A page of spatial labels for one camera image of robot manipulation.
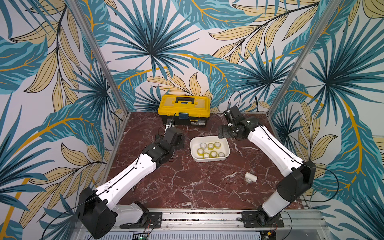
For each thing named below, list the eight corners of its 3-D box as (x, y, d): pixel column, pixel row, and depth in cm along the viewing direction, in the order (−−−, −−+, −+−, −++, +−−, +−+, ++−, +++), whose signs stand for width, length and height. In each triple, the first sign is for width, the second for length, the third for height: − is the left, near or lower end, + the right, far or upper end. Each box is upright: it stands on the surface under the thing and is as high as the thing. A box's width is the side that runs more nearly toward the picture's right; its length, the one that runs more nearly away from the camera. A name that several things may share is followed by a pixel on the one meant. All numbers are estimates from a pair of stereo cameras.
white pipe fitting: (242, 180, 89) (245, 176, 84) (244, 174, 91) (247, 170, 87) (253, 185, 87) (256, 182, 83) (254, 179, 89) (258, 176, 85)
